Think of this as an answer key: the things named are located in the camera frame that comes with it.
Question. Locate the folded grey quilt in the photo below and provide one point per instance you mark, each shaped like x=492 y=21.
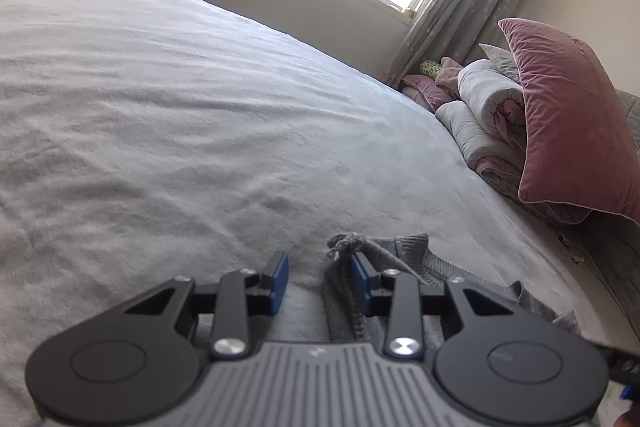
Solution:
x=480 y=87

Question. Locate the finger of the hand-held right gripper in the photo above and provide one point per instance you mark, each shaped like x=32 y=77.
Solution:
x=632 y=393
x=625 y=367

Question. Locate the grey knit sweater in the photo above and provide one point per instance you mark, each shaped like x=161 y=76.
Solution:
x=415 y=252

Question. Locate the small pink cushion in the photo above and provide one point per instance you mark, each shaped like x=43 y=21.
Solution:
x=425 y=92

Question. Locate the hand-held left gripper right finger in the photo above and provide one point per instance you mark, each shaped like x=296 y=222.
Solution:
x=361 y=284

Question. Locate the grey bed sheet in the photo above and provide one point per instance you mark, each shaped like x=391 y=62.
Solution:
x=200 y=107

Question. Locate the small beige object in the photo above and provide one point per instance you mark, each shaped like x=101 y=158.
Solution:
x=577 y=258

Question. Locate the grey printed pillow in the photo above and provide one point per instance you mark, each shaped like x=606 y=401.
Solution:
x=500 y=59

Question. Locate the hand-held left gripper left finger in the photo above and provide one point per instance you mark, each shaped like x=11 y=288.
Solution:
x=280 y=282

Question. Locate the green patterned object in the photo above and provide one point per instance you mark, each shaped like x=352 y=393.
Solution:
x=430 y=68

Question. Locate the grey quilted headboard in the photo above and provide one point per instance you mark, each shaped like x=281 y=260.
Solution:
x=625 y=257

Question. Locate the pink velvet pillow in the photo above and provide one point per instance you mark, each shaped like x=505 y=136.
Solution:
x=565 y=117

